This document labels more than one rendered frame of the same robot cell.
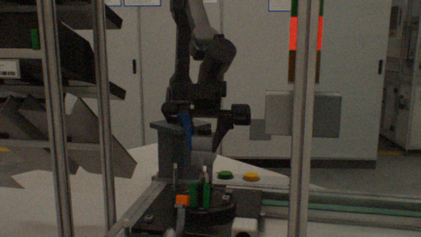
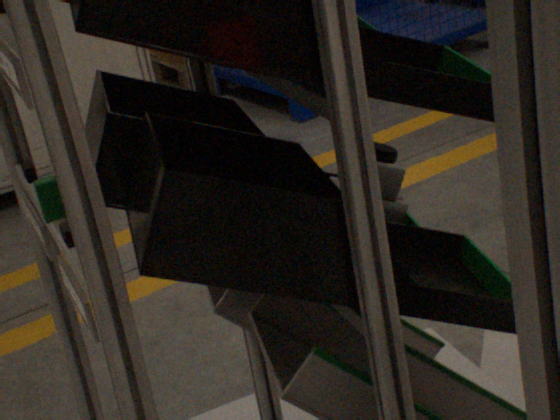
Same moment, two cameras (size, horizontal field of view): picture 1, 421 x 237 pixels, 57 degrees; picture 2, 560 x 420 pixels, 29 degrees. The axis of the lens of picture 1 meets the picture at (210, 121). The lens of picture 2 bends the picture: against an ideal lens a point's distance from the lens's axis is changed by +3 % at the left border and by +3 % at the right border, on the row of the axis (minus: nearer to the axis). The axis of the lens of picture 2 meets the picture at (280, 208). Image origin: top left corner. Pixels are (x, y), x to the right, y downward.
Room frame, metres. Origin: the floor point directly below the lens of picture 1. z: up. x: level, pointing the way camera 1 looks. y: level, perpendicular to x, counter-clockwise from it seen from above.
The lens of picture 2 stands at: (0.43, -0.30, 1.60)
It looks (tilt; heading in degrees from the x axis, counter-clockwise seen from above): 23 degrees down; 61
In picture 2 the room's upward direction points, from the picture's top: 11 degrees counter-clockwise
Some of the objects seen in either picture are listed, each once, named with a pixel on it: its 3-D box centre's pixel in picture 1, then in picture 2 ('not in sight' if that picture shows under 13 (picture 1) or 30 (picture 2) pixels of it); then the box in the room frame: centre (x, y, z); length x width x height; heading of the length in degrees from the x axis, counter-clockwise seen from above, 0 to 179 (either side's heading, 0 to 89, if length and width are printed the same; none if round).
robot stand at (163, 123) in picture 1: (180, 152); not in sight; (1.21, 0.10, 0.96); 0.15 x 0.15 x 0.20; 43
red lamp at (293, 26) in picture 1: (305, 33); not in sight; (0.63, -0.15, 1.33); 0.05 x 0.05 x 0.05
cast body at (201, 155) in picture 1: (203, 146); not in sight; (0.77, 0.02, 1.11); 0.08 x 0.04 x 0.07; 170
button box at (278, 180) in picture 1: (250, 188); not in sight; (0.97, -0.11, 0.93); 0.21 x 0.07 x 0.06; 79
